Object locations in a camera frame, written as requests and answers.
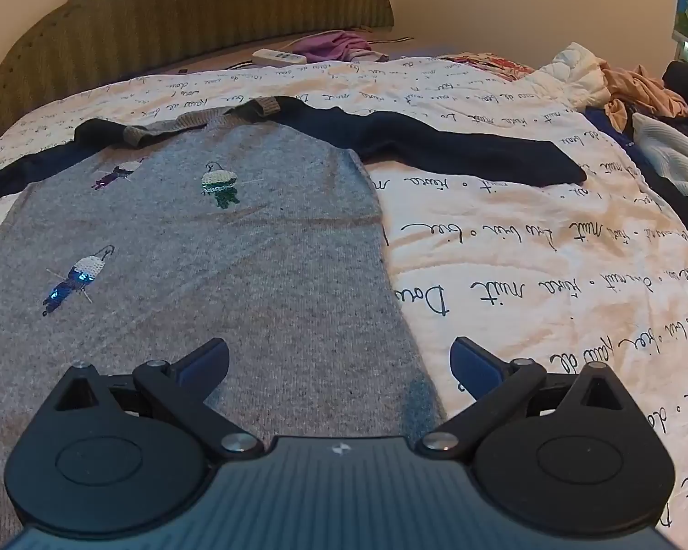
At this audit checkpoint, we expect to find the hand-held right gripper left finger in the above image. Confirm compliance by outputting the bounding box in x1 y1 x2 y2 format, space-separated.
51 338 265 462

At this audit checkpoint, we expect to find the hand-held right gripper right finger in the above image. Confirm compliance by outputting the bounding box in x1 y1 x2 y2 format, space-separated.
416 336 638 462

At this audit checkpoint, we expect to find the grey sweater with navy sleeves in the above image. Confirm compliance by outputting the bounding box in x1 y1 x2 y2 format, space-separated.
0 94 588 550

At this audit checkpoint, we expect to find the white blanket with script print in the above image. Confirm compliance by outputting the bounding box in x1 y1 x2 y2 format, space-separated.
0 54 688 550

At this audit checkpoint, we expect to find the dark navy cloth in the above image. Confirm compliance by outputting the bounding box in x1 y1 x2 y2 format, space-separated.
583 105 688 237

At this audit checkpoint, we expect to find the light grey knit cloth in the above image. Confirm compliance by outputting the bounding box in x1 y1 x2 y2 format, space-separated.
631 113 688 242

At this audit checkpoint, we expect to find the red floral cloth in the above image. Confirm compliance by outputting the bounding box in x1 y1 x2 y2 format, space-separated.
436 51 538 82

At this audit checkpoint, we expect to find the white puffy jacket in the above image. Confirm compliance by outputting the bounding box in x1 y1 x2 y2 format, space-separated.
536 41 616 113

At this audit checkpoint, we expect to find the white power strip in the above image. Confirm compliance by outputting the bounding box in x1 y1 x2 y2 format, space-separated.
252 48 308 67

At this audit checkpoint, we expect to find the peach cloth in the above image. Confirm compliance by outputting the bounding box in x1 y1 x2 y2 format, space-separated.
601 63 688 132

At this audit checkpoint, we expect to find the purple cloth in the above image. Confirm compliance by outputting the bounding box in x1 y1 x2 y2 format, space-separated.
291 31 388 64

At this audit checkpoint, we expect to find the green striped headboard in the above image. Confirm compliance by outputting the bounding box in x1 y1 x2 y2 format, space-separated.
0 0 395 153

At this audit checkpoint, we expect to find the black cloth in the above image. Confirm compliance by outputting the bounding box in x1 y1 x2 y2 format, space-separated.
661 60 688 127

